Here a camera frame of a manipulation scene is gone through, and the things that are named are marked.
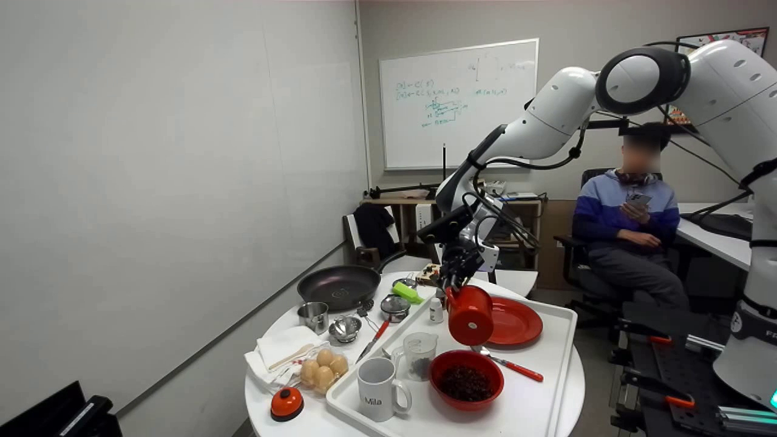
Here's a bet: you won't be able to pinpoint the red handled metal spoon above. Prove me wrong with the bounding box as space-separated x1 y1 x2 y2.
466 342 546 385

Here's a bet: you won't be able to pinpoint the colourful wall poster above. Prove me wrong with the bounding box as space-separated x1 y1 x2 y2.
679 23 772 57

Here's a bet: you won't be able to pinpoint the white mug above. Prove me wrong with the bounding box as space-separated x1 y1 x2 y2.
357 357 414 424

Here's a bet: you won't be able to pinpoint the black jacket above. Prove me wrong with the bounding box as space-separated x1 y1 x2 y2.
350 201 404 263

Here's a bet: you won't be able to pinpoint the seated person in blue jacket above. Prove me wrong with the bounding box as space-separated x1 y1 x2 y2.
572 128 694 318

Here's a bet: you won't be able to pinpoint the red handled clamp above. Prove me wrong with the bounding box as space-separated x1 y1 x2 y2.
641 389 699 413

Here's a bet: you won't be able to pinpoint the red handled mesh strainer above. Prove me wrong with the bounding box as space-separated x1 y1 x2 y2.
378 292 414 325

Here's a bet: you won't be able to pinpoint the white paper napkins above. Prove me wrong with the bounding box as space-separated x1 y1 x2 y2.
243 322 324 390

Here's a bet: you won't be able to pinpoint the green plastic tool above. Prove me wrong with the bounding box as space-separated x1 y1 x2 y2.
392 277 429 305

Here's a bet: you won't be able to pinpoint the black office chair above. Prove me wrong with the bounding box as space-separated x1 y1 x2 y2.
556 232 641 325

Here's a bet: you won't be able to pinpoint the red plate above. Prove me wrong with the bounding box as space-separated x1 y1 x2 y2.
483 294 546 350

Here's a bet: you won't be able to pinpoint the black boom stand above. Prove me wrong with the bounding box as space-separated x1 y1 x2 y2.
363 144 456 204

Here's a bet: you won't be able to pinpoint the small steel bowl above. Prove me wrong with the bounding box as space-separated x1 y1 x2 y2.
325 314 365 346

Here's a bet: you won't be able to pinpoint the white desk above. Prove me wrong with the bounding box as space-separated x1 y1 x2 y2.
676 201 755 274

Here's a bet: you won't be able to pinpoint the white plastic tray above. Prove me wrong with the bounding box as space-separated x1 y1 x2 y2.
324 280 581 437

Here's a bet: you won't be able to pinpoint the red mug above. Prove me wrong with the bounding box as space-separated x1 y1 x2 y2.
446 284 498 346

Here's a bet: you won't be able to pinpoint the red bowl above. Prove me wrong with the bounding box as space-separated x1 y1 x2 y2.
429 346 509 413

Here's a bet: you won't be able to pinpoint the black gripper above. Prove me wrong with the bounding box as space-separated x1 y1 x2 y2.
439 235 490 297

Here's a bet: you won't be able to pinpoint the red handled table knife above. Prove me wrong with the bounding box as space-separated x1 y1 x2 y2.
354 321 393 363

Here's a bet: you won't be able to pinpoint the whiteboard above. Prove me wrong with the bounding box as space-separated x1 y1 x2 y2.
380 37 541 173

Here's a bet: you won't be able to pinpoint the black frying pan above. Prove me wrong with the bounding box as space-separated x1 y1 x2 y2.
295 264 384 318

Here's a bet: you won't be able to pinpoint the small steel cup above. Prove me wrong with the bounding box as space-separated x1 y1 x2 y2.
296 298 331 335

